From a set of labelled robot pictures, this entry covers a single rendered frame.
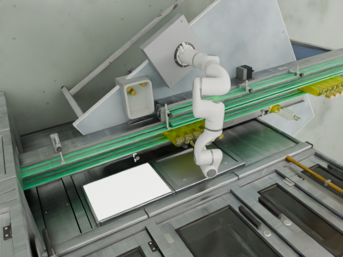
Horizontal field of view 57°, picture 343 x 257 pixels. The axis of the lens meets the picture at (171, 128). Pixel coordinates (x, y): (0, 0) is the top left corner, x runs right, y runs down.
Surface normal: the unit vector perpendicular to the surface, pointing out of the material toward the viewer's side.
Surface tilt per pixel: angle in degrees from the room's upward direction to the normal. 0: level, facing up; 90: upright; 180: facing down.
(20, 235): 90
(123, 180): 90
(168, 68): 2
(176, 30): 2
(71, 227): 90
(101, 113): 0
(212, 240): 90
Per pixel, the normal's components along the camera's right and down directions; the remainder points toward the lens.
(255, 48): 0.47, 0.40
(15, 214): -0.07, -0.87
